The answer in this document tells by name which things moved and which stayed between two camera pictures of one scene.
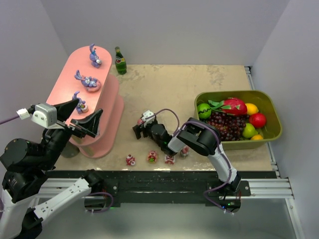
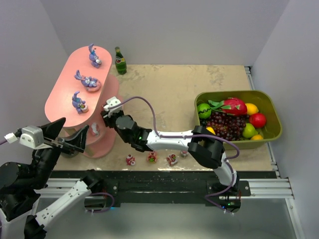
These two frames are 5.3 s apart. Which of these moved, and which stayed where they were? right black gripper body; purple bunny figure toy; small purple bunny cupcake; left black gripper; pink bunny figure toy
Moved: left black gripper; right black gripper body
Stayed: small purple bunny cupcake; pink bunny figure toy; purple bunny figure toy
